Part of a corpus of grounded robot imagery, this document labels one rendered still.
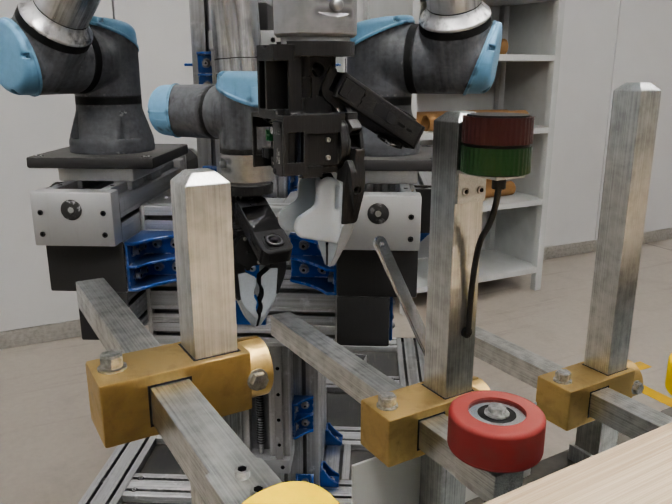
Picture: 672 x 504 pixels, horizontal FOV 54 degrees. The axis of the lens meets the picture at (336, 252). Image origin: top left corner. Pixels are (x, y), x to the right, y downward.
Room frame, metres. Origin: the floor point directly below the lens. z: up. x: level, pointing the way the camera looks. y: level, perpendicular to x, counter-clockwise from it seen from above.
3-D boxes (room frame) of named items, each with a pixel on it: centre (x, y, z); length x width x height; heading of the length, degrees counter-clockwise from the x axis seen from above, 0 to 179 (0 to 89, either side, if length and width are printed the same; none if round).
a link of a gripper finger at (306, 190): (0.64, 0.03, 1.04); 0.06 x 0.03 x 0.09; 120
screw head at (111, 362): (0.45, 0.17, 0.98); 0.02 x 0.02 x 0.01
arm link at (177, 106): (1.00, 0.20, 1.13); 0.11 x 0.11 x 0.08; 61
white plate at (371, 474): (0.65, -0.13, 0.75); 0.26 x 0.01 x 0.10; 121
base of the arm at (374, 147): (1.22, -0.08, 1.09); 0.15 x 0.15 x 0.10
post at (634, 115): (0.74, -0.33, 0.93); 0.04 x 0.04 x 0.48; 31
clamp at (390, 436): (0.60, -0.10, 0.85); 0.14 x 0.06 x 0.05; 121
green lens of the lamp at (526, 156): (0.57, -0.14, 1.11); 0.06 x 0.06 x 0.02
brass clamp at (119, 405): (0.48, 0.12, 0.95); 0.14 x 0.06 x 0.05; 121
